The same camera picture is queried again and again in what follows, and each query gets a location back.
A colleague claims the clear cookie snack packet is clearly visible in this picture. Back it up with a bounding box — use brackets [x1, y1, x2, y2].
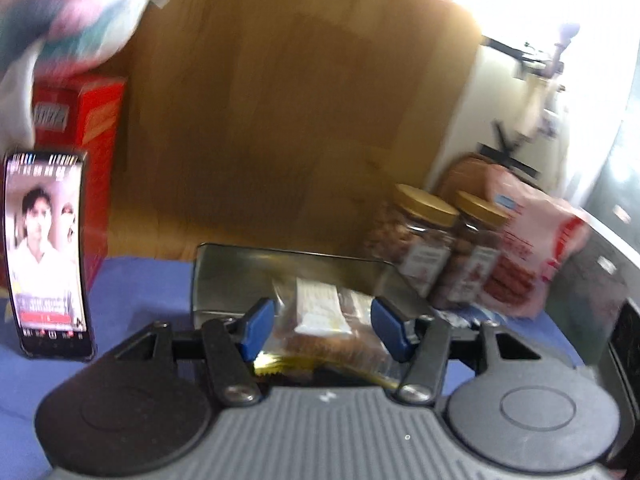
[254, 276, 401, 388]

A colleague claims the black sheep tin box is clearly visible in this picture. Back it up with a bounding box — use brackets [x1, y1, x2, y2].
[190, 242, 436, 331]

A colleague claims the right nut jar gold lid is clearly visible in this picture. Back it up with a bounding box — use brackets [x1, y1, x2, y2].
[428, 191, 509, 310]

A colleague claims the nut jar gold lid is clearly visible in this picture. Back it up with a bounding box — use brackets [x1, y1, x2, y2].
[364, 184, 459, 298]
[428, 191, 509, 310]

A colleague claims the blue printed tablecloth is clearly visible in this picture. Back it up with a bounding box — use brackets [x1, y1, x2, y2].
[0, 257, 584, 479]

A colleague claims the left nut jar gold lid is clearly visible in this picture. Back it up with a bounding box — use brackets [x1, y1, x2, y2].
[364, 184, 459, 298]

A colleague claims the pink twisted snack bag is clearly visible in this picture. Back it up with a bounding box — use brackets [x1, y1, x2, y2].
[475, 165, 591, 318]

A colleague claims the round wooden cutting board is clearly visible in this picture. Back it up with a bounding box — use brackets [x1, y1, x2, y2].
[433, 153, 494, 205]

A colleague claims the frosted glass door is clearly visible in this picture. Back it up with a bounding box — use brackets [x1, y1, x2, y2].
[548, 75, 639, 479]

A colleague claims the smartphone with video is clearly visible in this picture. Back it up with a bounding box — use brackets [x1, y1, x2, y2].
[1, 148, 94, 362]

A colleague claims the red biscuit gift box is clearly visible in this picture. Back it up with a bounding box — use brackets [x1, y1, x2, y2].
[0, 72, 129, 294]

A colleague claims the pastel plush toy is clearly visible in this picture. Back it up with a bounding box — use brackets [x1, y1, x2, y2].
[1, 0, 150, 153]

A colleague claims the wooden board on wall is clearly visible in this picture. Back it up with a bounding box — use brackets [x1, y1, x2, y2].
[105, 0, 480, 260]

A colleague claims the white wall power adapter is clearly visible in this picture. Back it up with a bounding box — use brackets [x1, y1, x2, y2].
[482, 24, 582, 146]

